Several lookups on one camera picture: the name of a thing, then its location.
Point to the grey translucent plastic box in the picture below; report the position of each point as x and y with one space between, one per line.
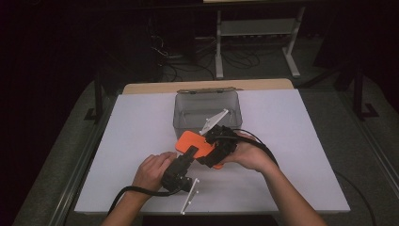
200 106

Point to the person's right hand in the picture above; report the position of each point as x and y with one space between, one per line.
251 155

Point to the white metal stand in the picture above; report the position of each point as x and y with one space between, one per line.
257 26

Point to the orange phone case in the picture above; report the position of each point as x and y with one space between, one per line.
191 141

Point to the person's left hand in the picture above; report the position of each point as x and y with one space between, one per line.
150 171

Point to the aluminium frame rail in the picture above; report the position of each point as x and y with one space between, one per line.
373 147
78 166

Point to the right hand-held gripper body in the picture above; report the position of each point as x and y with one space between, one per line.
224 142

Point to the black metal stand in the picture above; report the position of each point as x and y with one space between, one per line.
358 94
98 94

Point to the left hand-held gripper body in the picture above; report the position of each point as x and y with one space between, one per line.
175 177

